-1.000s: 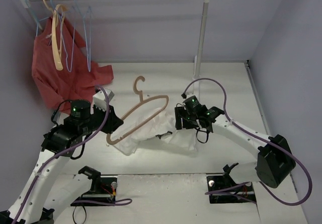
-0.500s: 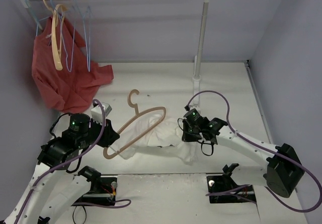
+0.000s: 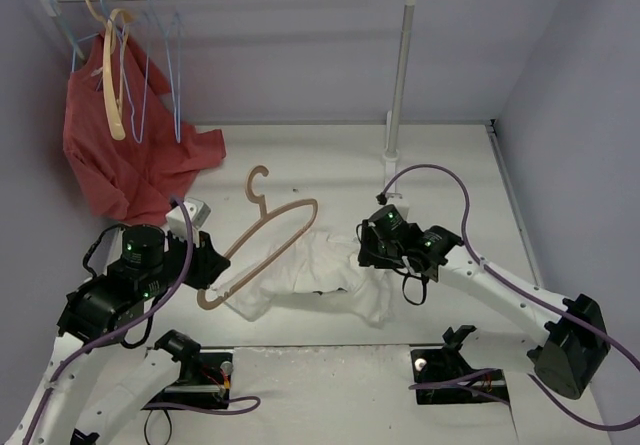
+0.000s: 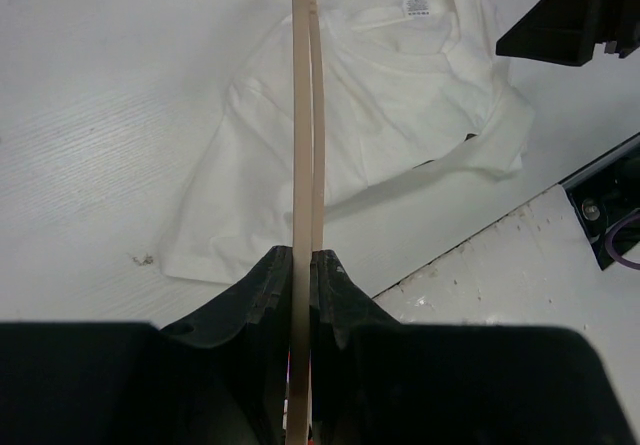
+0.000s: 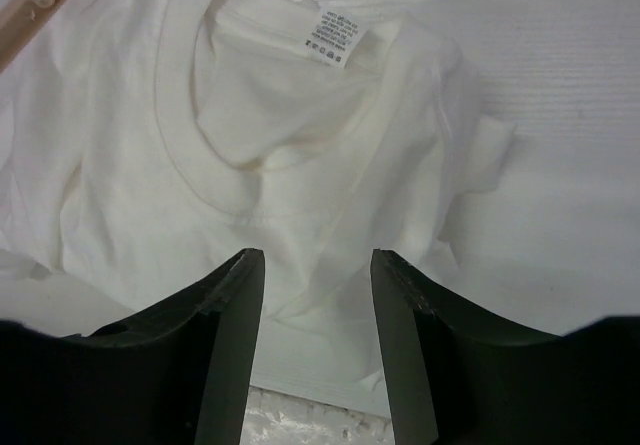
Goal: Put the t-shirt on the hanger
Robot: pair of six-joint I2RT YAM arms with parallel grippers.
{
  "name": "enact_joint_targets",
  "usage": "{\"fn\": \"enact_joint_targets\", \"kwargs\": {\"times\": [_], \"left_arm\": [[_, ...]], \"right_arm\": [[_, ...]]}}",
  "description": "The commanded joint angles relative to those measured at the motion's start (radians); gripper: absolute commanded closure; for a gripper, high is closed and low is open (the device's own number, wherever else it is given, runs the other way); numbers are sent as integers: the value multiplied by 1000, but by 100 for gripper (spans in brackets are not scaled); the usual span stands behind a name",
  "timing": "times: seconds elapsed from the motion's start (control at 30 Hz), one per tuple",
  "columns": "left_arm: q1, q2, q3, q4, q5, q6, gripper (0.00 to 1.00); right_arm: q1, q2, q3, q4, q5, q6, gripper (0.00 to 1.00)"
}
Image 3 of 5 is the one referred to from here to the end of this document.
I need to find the tan wooden hanger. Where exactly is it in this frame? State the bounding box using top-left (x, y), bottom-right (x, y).
top-left (196, 165), bottom-right (319, 311)
top-left (84, 0), bottom-right (134, 141)

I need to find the white t shirt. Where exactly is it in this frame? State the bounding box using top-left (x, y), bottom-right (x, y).
top-left (225, 230), bottom-right (393, 327)

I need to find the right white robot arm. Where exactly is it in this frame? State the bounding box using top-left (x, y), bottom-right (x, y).
top-left (357, 204), bottom-right (611, 400)

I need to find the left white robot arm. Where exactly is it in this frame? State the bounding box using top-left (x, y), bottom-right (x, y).
top-left (8, 225), bottom-right (230, 444)

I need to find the red t shirt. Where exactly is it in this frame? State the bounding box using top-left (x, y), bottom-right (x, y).
top-left (63, 36), bottom-right (226, 226)

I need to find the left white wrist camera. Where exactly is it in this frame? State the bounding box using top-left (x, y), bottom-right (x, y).
top-left (165, 196), bottom-right (212, 236)

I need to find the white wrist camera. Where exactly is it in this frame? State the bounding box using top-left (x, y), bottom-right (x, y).
top-left (376, 193), bottom-right (410, 221)
top-left (165, 196), bottom-right (212, 236)

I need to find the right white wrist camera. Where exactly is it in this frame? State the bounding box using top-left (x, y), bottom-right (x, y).
top-left (376, 193), bottom-right (410, 221)

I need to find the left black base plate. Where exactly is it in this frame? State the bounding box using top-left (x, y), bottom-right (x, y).
top-left (150, 349), bottom-right (234, 410)

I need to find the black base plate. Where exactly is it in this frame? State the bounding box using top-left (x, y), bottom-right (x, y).
top-left (410, 348), bottom-right (510, 406)
top-left (150, 349), bottom-right (234, 410)

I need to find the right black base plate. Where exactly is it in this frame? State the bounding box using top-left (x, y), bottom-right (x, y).
top-left (410, 348), bottom-right (510, 406)

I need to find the blue wire hanger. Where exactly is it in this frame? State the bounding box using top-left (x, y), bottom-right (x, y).
top-left (48, 0), bottom-right (98, 72)
top-left (99, 0), bottom-right (149, 144)
top-left (146, 0), bottom-right (183, 144)

